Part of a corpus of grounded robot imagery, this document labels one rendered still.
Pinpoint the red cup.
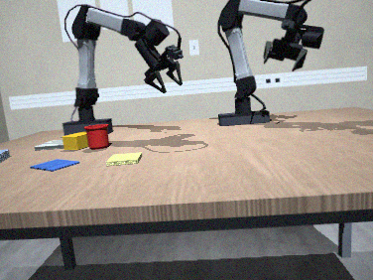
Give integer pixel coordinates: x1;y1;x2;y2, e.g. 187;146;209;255
84;124;109;150

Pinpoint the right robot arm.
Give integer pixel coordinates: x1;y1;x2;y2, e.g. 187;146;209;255
62;5;170;126

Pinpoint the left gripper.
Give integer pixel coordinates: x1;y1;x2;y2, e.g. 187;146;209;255
263;19;308;71

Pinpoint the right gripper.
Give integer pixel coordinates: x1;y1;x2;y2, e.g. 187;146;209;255
143;45;183;93

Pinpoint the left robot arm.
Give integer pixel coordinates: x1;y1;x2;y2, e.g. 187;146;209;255
218;0;324;118

